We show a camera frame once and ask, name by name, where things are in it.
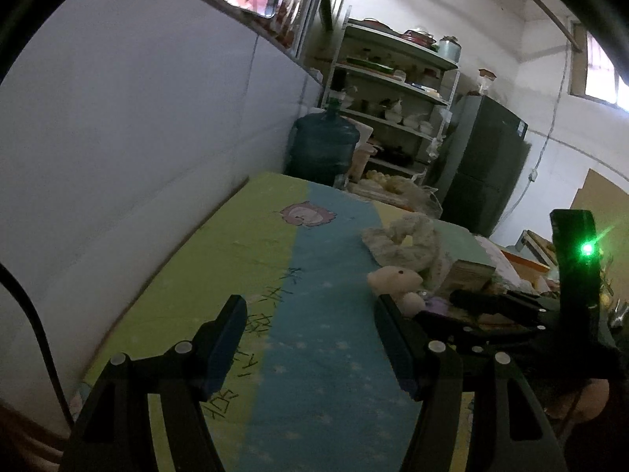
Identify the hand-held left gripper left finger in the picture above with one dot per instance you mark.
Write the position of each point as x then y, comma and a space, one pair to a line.
228, 349

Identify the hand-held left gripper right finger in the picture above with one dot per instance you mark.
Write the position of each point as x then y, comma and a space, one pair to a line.
395, 349

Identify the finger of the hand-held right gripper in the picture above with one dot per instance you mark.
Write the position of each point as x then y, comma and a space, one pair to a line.
471, 334
491, 302

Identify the purple soft toy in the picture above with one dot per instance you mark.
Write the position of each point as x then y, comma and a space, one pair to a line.
436, 306

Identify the orange-edged cardboard box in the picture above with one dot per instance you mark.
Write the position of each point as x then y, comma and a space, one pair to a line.
526, 260

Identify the pink plush toy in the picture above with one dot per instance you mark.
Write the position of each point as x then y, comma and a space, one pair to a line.
393, 280

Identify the cream fluffy plush toy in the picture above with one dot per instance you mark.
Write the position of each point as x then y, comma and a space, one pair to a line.
417, 241

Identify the person's right hand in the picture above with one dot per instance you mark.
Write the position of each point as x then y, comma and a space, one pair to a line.
592, 400

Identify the tan cardboard block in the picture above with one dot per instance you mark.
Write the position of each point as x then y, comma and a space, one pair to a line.
469, 278

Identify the printed pastel blanket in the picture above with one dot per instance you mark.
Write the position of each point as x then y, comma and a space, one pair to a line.
319, 354

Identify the cardboard sheet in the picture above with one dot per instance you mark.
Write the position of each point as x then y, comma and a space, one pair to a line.
599, 201

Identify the dark refrigerator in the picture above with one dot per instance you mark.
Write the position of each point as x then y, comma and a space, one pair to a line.
481, 167

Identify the white mesh bag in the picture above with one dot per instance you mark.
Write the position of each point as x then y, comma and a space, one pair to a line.
408, 191

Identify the group of white dishes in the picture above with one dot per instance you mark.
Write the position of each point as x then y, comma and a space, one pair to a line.
410, 118

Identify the blue water jug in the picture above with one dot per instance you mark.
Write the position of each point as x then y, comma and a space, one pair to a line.
319, 147

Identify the glass jar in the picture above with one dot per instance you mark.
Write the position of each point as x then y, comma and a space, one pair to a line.
486, 83

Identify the metal shelf rack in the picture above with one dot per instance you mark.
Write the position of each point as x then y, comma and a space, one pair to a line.
393, 70

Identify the red pot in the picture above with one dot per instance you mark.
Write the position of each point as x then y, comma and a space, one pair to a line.
418, 38

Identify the wall window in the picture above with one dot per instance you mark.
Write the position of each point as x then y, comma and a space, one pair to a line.
602, 69

